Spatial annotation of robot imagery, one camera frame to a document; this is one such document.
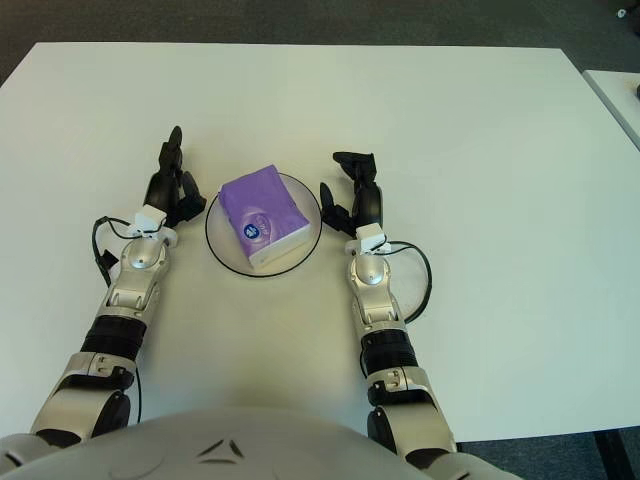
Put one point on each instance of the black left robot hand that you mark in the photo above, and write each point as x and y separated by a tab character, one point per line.
162	192

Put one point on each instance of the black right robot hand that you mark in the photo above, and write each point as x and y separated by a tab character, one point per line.
370	205

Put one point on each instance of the purple tissue paper pack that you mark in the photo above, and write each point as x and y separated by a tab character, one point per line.
260	200

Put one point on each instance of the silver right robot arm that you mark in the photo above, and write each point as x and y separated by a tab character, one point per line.
372	272

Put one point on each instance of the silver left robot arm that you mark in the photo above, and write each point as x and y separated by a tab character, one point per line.
142	260

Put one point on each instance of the white plate with black rim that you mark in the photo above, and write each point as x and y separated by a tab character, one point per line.
217	237

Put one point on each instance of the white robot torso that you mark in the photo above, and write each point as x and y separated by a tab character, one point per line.
225	440

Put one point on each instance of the white side table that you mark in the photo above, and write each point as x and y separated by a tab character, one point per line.
620	95

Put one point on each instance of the small white object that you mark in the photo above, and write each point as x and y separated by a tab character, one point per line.
620	13

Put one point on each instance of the black table leg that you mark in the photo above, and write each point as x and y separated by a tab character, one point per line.
612	455

